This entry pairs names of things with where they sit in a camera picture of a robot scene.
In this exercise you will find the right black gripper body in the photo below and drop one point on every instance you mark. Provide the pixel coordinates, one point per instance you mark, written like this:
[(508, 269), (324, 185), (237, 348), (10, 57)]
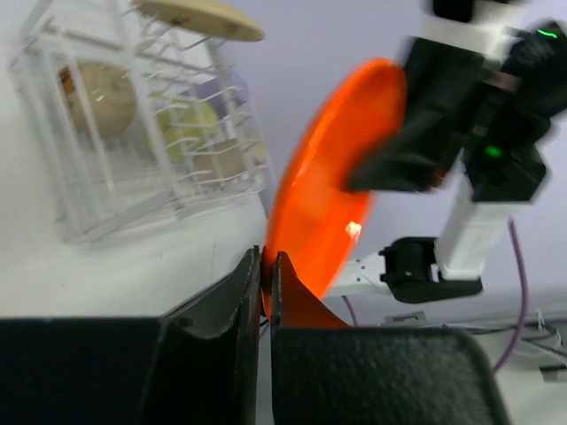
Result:
[(502, 109)]

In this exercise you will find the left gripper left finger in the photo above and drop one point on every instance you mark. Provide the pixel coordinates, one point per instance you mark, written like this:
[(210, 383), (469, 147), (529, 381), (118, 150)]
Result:
[(196, 364)]

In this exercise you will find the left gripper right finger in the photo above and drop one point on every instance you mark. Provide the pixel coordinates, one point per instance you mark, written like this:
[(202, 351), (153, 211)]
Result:
[(327, 372)]

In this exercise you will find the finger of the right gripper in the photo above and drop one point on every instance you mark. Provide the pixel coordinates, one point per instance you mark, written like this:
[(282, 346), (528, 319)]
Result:
[(416, 159)]

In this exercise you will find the orange plate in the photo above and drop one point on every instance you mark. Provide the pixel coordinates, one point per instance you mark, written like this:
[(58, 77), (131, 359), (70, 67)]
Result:
[(313, 218)]

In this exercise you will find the beige plastic cup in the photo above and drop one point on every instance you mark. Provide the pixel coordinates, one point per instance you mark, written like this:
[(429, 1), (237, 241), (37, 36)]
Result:
[(226, 161)]

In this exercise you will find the light green mug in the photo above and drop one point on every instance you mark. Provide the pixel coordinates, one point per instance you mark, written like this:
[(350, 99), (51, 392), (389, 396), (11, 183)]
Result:
[(185, 125)]

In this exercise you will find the beige floral saucer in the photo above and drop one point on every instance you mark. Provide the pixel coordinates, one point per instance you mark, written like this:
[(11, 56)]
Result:
[(212, 18)]

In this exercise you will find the white floral bowl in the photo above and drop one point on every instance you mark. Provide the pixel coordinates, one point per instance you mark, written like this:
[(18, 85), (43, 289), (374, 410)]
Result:
[(111, 96)]

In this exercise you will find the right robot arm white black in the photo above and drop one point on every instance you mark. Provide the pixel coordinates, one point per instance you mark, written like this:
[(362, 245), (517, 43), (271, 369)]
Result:
[(417, 270)]

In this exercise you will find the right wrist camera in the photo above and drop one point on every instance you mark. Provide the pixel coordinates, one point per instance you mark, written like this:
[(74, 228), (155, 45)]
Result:
[(471, 25)]

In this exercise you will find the white wire dish rack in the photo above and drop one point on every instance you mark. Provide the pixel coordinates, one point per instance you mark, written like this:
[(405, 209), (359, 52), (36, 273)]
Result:
[(102, 185)]

